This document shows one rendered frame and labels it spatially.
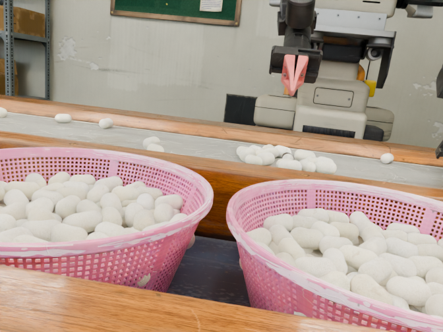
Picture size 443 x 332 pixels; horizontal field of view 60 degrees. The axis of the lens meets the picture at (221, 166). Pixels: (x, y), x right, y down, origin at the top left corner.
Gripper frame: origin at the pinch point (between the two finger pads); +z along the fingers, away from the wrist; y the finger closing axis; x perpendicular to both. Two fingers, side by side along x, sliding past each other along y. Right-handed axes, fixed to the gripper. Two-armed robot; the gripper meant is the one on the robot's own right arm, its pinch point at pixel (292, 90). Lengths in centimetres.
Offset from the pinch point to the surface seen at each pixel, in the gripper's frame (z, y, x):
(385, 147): 1.6, 21.0, 11.3
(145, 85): -142, -97, 137
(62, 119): 8.9, -46.0, 7.0
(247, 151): 18.7, -6.3, -2.7
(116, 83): -142, -119, 138
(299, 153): 14.3, 2.4, 1.5
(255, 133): 2.6, -6.2, 10.9
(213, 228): 35.9, -8.4, -8.0
